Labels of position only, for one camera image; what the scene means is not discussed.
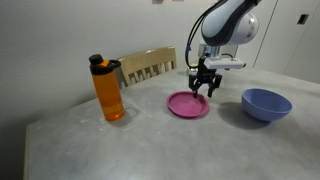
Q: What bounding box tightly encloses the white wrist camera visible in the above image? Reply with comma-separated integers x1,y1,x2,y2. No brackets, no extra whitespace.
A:
204,58,246,69

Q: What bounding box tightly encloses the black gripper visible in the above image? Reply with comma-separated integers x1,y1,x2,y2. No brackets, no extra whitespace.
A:
189,58,222,99

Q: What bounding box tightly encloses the wooden chair behind table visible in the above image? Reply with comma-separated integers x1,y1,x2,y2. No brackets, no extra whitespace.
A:
119,46,177,87

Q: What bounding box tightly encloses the blue bowl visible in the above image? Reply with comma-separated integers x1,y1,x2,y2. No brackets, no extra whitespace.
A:
242,88,292,122

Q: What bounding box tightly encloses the orange water bottle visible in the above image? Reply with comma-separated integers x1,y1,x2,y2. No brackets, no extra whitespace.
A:
89,54,124,121

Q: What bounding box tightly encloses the pink plate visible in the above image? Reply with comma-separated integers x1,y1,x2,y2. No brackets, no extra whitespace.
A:
166,91,209,118

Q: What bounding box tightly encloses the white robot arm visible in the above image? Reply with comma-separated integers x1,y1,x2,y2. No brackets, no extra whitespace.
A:
185,0,262,98

